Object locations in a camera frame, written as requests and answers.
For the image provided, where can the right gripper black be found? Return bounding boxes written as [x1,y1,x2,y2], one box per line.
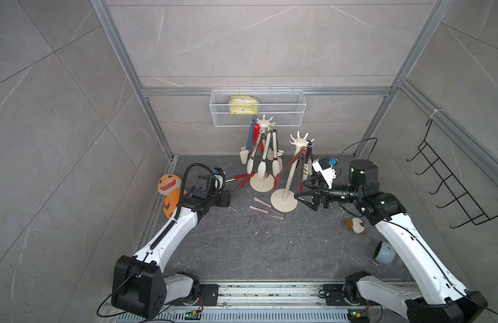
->
[293,174,359,212]

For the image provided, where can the cream tongs yellow dots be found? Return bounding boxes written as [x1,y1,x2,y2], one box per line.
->
[301,152,312,180]

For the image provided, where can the blue handle cream tongs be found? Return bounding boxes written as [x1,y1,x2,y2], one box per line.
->
[240,115,257,165]

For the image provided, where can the red silicone tip tongs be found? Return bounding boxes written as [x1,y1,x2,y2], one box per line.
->
[273,147,307,191]

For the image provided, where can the black tip steel tongs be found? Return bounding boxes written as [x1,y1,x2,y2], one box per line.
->
[303,141,313,180]

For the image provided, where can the cream utensil stand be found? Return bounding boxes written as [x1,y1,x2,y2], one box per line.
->
[271,132,308,213]
[248,115,275,192]

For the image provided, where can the pink tip small tongs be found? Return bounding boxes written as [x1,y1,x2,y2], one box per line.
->
[249,197,285,220]

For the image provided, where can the wide cream handle tongs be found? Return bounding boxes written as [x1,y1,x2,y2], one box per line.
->
[272,130,283,177]

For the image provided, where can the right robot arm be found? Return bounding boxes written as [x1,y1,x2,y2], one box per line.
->
[294,157,492,322]

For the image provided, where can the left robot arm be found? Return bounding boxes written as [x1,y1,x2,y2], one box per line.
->
[106,163,232,320]

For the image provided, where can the brown white small toy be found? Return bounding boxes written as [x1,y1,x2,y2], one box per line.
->
[343,217,367,236]

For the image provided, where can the orange shark plush toy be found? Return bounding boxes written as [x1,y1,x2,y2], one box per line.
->
[157,174,182,219]

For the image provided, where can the small grey round speaker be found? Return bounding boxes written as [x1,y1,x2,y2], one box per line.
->
[372,240,397,265]

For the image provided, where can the yellow packet in basket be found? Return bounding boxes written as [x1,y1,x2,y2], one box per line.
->
[229,95,260,115]

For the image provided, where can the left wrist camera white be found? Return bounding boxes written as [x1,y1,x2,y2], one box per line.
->
[213,168,226,191]

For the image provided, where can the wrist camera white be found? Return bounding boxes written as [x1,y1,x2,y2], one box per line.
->
[213,168,226,191]
[312,157,337,189]

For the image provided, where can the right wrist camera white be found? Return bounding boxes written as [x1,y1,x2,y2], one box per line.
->
[312,157,337,189]

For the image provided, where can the white wire mesh basket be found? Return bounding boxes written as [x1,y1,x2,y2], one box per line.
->
[209,90,306,127]

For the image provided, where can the black wall hook rack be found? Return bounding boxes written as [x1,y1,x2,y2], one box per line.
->
[406,119,498,230]

